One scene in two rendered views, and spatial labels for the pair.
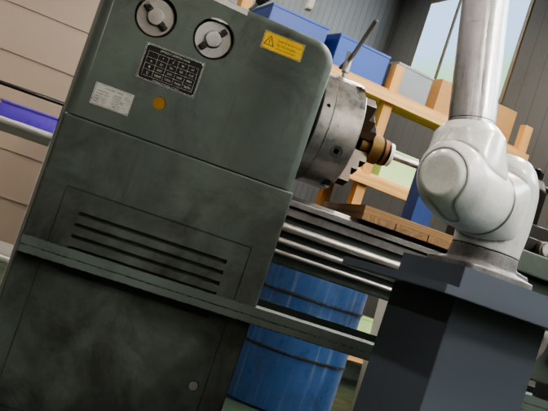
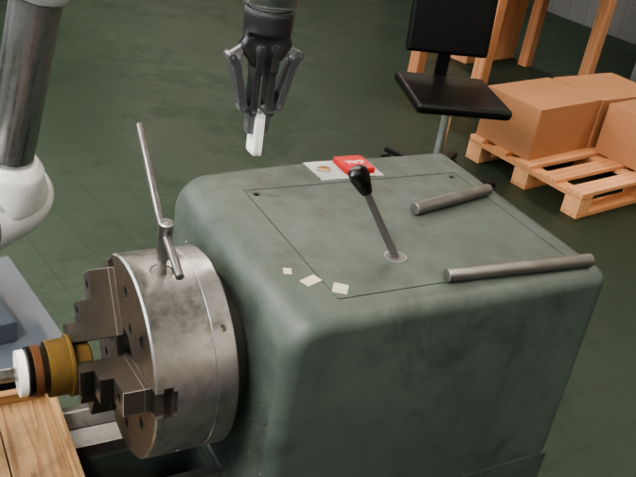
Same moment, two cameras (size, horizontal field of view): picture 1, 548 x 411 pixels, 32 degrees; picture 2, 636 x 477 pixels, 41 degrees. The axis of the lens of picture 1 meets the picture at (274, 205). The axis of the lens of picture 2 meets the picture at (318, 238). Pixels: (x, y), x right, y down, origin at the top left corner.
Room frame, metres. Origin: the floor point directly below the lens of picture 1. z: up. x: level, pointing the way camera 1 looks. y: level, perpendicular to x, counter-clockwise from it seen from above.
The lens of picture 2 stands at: (3.75, -0.17, 1.90)
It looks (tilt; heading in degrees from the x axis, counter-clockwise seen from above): 28 degrees down; 163
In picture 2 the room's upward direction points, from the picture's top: 10 degrees clockwise
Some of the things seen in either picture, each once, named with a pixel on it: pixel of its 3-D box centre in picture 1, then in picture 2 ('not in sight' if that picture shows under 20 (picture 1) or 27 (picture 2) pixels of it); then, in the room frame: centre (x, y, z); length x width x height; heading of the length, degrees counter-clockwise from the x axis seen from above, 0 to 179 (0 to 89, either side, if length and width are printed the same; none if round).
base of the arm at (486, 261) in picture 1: (488, 265); not in sight; (2.15, -0.50, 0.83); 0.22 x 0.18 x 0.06; 113
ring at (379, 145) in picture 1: (372, 148); (58, 366); (2.71, -0.21, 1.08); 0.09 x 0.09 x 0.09; 14
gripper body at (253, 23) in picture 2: not in sight; (266, 36); (2.51, 0.08, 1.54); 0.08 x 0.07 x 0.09; 105
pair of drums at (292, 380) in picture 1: (262, 307); not in sight; (5.06, -0.11, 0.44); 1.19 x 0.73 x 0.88; 25
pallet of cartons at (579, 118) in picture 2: not in sight; (594, 137); (-0.49, 2.76, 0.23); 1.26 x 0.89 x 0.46; 116
